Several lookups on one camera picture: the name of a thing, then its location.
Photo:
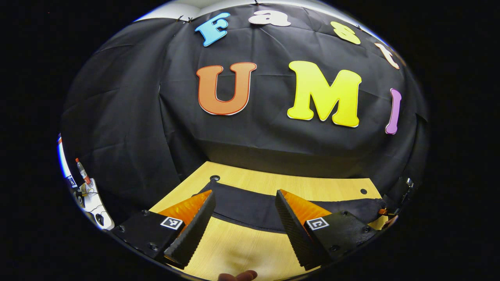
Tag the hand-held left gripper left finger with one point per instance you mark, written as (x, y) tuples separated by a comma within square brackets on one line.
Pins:
[(195, 230)]

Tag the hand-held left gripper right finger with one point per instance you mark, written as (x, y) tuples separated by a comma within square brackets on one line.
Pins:
[(293, 230)]

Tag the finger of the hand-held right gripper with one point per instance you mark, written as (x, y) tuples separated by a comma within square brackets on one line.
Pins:
[(383, 211)]

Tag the dark blue jeans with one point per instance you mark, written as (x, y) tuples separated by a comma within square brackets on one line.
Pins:
[(246, 207)]

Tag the red capped bottle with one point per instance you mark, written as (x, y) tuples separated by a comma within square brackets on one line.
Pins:
[(83, 172)]

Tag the black backdrop cloth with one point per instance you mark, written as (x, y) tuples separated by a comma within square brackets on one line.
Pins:
[(156, 97)]

